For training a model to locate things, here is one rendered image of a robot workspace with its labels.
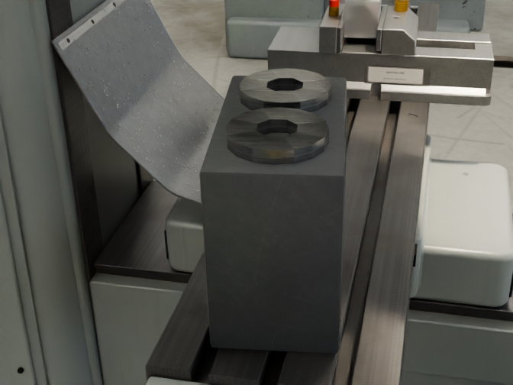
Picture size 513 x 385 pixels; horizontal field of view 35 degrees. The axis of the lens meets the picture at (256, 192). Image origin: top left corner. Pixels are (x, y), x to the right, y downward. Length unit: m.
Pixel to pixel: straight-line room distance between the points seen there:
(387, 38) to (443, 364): 0.49
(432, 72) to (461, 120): 2.29
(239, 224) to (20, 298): 0.64
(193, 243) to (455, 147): 2.25
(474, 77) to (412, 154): 0.22
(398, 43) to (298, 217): 0.63
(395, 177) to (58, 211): 0.48
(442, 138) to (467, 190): 2.12
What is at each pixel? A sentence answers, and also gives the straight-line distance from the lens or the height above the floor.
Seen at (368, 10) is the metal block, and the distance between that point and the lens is 1.29.
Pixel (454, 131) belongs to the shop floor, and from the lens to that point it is 3.46.
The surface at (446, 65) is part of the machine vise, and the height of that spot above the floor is 1.00.
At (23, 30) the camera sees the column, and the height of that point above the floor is 1.12.
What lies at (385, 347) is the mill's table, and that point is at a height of 0.94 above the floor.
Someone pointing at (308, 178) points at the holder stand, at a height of 1.12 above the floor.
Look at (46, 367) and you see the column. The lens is 1.34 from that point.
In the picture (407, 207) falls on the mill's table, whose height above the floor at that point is 0.94.
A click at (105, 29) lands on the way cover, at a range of 1.22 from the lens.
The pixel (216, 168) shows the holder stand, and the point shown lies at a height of 1.13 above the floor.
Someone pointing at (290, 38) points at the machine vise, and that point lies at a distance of 1.35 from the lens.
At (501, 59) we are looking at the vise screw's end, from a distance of 1.34.
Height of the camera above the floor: 1.44
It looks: 29 degrees down
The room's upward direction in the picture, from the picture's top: 1 degrees counter-clockwise
